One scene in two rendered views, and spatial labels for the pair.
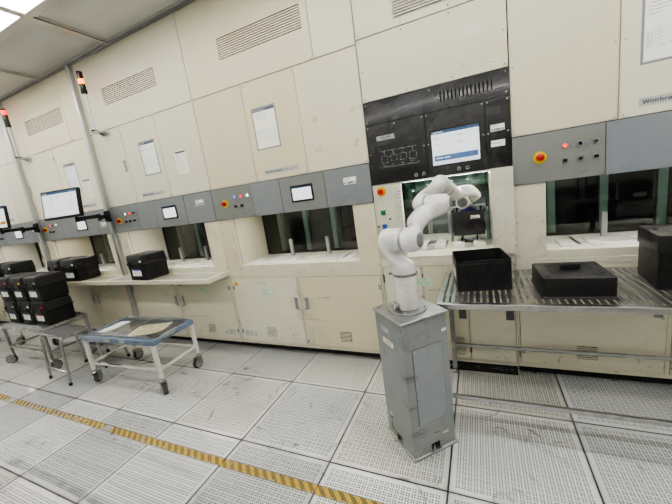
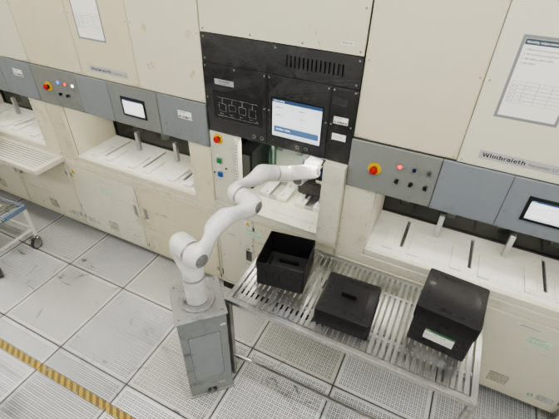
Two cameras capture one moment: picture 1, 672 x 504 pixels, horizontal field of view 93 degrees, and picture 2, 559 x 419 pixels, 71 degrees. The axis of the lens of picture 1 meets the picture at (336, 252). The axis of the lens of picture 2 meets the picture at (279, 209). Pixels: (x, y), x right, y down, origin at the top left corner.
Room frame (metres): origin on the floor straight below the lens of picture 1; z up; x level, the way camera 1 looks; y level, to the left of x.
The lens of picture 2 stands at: (0.17, -0.76, 2.46)
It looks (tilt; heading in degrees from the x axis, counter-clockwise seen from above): 37 degrees down; 0
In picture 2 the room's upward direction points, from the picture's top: 2 degrees clockwise
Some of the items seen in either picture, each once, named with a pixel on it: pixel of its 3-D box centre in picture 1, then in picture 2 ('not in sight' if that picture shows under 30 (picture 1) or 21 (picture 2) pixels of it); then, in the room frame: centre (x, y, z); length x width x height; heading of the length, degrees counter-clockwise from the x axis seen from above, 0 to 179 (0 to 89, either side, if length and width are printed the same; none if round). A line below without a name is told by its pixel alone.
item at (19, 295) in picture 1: (31, 285); not in sight; (3.44, 3.35, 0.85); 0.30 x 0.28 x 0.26; 64
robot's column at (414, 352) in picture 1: (415, 374); (203, 339); (1.55, -0.33, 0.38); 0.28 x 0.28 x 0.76; 20
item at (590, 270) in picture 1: (570, 276); (348, 301); (1.51, -1.14, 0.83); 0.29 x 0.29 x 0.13; 67
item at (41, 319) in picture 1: (53, 309); not in sight; (3.32, 3.08, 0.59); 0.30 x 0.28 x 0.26; 65
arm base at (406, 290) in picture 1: (406, 291); (195, 287); (1.55, -0.33, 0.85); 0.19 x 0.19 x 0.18
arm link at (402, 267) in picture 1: (396, 251); (186, 255); (1.58, -0.30, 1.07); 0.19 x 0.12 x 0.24; 46
